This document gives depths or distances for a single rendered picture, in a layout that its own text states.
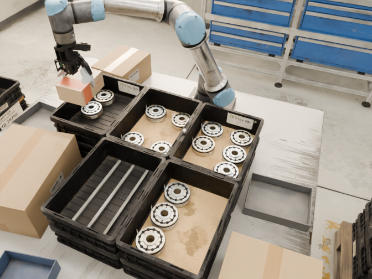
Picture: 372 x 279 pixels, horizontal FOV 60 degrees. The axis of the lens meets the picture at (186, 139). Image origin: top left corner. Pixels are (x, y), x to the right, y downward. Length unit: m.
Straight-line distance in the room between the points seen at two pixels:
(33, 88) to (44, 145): 2.05
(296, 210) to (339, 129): 1.72
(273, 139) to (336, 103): 1.72
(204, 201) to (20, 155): 0.77
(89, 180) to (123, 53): 0.95
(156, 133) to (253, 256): 0.74
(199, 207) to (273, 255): 0.33
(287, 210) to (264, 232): 0.15
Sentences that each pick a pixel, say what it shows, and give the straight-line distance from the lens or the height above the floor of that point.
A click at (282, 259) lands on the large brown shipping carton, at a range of 1.15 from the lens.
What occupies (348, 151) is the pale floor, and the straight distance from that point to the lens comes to 2.95.
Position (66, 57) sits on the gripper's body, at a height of 1.25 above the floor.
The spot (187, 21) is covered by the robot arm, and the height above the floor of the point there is 1.33.
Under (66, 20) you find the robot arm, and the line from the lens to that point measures 1.27.
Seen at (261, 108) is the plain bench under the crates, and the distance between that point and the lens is 1.96.
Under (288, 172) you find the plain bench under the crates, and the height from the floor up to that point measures 0.70.
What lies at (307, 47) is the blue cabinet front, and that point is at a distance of 3.23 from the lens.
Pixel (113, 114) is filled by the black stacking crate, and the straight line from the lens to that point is 1.68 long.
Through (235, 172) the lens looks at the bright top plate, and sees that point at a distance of 1.36.
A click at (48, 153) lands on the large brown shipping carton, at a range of 1.46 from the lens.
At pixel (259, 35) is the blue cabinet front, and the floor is 0.49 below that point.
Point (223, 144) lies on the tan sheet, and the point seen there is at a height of 0.83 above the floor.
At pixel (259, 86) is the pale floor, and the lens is 3.39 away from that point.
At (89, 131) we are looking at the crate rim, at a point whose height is 0.93.
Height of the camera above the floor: 1.90
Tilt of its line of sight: 45 degrees down
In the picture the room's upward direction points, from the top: 2 degrees clockwise
